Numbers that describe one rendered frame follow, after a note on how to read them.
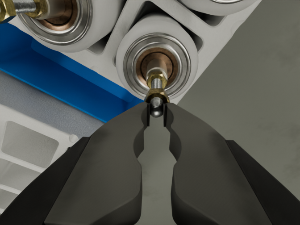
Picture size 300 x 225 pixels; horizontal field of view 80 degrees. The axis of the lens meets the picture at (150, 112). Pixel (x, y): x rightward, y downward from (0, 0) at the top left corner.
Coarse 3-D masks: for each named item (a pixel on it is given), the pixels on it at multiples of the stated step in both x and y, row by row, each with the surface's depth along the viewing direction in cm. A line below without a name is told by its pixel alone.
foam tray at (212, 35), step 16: (128, 0) 23; (144, 0) 23; (160, 0) 23; (176, 0) 23; (128, 16) 24; (176, 16) 24; (192, 16) 24; (208, 16) 30; (224, 16) 24; (240, 16) 24; (112, 32) 25; (192, 32) 33; (208, 32) 25; (224, 32) 25; (96, 48) 29; (112, 48) 26; (208, 48) 26; (96, 64) 28; (112, 64) 27; (208, 64) 27; (112, 80) 29
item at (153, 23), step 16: (144, 16) 30; (160, 16) 23; (128, 32) 19; (144, 32) 18; (160, 32) 18; (176, 32) 18; (192, 48) 19; (192, 64) 20; (192, 80) 21; (176, 96) 22
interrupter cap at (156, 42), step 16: (128, 48) 19; (144, 48) 19; (160, 48) 19; (176, 48) 19; (128, 64) 20; (144, 64) 20; (176, 64) 20; (128, 80) 21; (144, 80) 21; (176, 80) 21; (144, 96) 22
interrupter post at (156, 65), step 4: (152, 60) 20; (156, 60) 19; (160, 60) 19; (148, 64) 20; (152, 64) 18; (156, 64) 18; (160, 64) 18; (164, 64) 19; (148, 68) 18; (152, 68) 17; (156, 68) 17; (160, 68) 17; (164, 68) 18; (148, 72) 17; (164, 72) 17; (148, 76) 18
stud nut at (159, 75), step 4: (152, 72) 17; (156, 72) 17; (160, 72) 17; (152, 76) 16; (156, 76) 16; (160, 76) 16; (164, 76) 17; (148, 80) 17; (164, 80) 17; (148, 84) 17; (164, 84) 17
